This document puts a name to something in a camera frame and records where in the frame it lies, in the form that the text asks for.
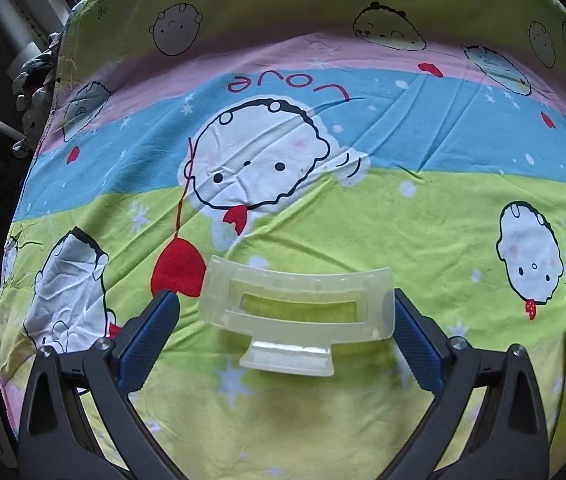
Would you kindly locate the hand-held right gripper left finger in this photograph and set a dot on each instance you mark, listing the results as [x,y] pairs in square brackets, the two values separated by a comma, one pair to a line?
[148,340]

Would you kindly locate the cartoon printed bed sheet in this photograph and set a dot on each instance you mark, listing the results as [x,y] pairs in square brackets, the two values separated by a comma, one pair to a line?
[313,185]

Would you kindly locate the white board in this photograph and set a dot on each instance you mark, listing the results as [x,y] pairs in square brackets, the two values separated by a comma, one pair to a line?
[18,20]

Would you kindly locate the pile of plush toys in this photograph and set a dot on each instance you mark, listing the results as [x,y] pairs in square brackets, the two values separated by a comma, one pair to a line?
[33,80]

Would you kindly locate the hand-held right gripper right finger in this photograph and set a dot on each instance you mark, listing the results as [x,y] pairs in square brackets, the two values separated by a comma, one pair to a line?
[415,345]

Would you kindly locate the clear rectangular hair clip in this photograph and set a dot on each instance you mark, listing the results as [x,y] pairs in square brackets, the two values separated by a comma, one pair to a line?
[288,357]

